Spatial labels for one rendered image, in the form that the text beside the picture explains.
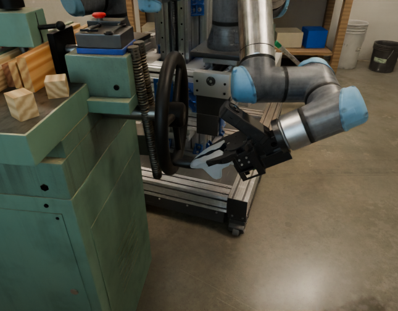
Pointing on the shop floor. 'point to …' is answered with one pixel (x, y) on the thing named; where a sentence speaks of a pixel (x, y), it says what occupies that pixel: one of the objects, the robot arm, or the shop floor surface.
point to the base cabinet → (75, 240)
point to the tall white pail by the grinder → (352, 44)
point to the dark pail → (384, 55)
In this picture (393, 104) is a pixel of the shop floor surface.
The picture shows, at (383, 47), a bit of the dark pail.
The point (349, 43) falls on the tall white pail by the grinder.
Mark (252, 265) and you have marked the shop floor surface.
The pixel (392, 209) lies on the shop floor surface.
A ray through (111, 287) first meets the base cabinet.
